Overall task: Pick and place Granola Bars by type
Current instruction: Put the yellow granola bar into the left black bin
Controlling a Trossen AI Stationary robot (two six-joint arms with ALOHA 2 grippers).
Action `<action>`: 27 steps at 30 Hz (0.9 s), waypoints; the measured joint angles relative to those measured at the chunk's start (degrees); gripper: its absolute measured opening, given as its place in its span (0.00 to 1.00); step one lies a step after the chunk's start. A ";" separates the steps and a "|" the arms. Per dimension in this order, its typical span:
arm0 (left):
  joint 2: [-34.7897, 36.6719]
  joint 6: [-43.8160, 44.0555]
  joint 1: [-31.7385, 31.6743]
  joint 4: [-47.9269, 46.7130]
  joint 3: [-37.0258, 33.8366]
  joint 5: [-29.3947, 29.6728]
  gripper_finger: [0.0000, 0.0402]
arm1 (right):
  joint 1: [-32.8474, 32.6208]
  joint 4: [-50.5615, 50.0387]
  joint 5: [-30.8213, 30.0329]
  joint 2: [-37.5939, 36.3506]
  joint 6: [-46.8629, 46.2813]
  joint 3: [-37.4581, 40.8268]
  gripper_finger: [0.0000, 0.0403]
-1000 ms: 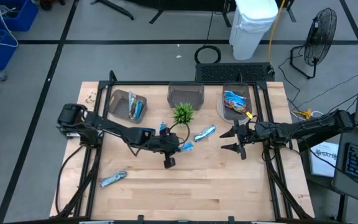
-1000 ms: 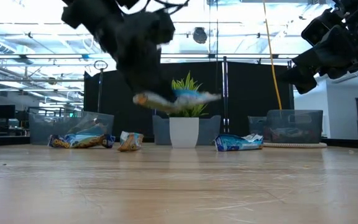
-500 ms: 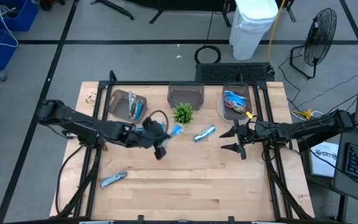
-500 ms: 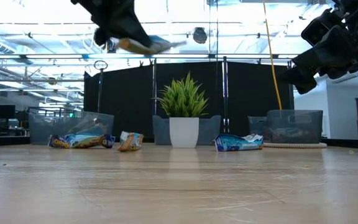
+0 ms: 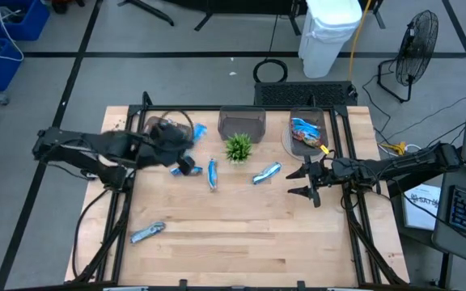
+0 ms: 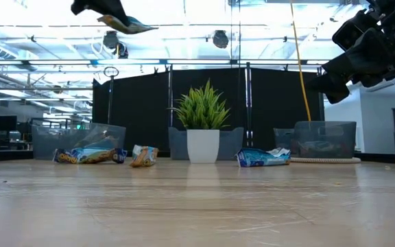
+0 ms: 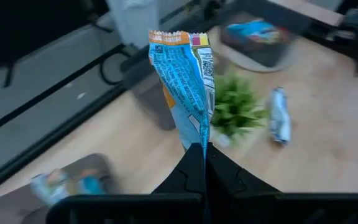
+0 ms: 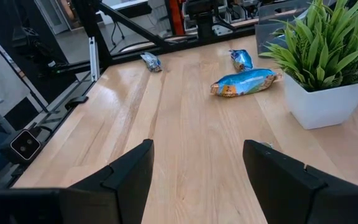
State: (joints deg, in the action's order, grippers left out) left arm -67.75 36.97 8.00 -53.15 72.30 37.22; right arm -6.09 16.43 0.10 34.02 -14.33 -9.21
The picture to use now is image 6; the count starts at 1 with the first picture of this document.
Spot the black computer monitor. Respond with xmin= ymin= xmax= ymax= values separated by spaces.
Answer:
xmin=0 ymin=115 xmax=18 ymax=133

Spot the yellow hanging cable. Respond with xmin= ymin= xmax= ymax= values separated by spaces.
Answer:
xmin=289 ymin=0 xmax=312 ymax=122

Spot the overhead LED light strip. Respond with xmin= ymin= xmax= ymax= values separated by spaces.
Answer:
xmin=0 ymin=58 xmax=332 ymax=67

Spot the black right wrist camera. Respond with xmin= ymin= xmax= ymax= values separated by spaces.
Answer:
xmin=332 ymin=10 xmax=370 ymax=51

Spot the translucent grey plastic bin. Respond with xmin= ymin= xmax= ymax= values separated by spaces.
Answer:
xmin=273 ymin=120 xmax=357 ymax=159
xmin=32 ymin=122 xmax=127 ymax=161
xmin=168 ymin=126 xmax=245 ymax=161

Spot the black partition screen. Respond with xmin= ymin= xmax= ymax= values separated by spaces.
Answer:
xmin=92 ymin=67 xmax=324 ymax=152

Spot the green plant in white pot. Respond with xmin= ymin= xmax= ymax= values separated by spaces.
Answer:
xmin=168 ymin=79 xmax=232 ymax=165

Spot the round rope mat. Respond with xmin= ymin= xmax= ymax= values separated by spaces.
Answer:
xmin=289 ymin=156 xmax=362 ymax=165

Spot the blue orange granola bar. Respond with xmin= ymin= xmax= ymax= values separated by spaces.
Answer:
xmin=130 ymin=144 xmax=160 ymax=169
xmin=52 ymin=147 xmax=128 ymax=165

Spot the black stand with ring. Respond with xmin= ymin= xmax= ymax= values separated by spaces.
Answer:
xmin=103 ymin=66 xmax=120 ymax=126

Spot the black ceiling cable reel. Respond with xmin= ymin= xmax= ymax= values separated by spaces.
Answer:
xmin=211 ymin=30 xmax=230 ymax=50
xmin=101 ymin=30 xmax=130 ymax=60

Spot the blue white granola bar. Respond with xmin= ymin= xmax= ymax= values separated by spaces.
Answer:
xmin=235 ymin=147 xmax=291 ymax=168
xmin=96 ymin=14 xmax=160 ymax=36

